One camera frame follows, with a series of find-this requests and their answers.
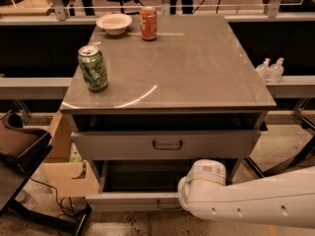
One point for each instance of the clear pump bottle left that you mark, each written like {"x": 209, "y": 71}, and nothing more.
{"x": 262, "y": 69}

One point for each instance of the grey drawer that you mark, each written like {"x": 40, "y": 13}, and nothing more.
{"x": 165, "y": 145}
{"x": 138, "y": 185}

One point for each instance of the black metal stand leg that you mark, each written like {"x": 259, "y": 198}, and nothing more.
{"x": 307, "y": 152}

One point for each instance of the orange soda can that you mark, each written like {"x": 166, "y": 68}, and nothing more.
{"x": 148, "y": 23}

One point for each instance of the grey drawer cabinet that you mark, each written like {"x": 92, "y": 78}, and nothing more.
{"x": 194, "y": 77}

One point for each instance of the grey top drawer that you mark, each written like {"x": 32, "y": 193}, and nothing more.
{"x": 165, "y": 145}

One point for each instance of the grey metal railing shelf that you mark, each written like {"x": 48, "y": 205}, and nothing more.
{"x": 33, "y": 88}

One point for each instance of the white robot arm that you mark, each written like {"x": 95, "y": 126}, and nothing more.
{"x": 286, "y": 199}

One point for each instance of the black chair with cushion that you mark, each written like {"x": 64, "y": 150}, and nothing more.
{"x": 21, "y": 152}

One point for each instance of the white bowl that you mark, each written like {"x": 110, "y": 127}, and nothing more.
{"x": 114, "y": 24}

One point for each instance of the green soda can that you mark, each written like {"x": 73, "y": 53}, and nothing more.
{"x": 93, "y": 67}

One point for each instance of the cardboard box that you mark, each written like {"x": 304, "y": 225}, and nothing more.
{"x": 69, "y": 176}

